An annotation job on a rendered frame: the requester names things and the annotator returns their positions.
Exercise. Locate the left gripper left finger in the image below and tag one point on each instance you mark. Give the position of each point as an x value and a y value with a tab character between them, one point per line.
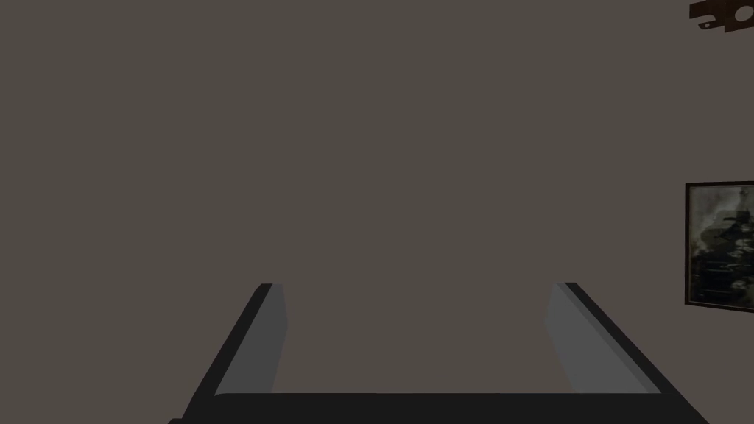
253	347

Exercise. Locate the dark framed wall picture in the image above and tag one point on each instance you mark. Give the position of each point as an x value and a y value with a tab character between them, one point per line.
721	244

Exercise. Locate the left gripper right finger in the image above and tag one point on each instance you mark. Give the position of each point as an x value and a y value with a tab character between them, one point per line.
595	347

